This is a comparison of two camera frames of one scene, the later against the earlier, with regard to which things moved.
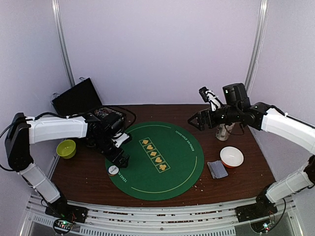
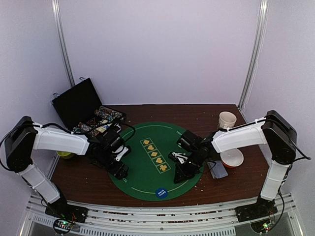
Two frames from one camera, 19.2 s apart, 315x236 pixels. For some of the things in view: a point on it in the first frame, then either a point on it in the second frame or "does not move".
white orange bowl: x=231 y=157 does not move
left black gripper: x=113 y=158 -> x=118 y=172
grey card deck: x=217 y=169 does not move
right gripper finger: x=196 y=119 -> x=179 y=176
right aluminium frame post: x=258 y=46 does not move
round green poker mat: x=166 y=162 does not move
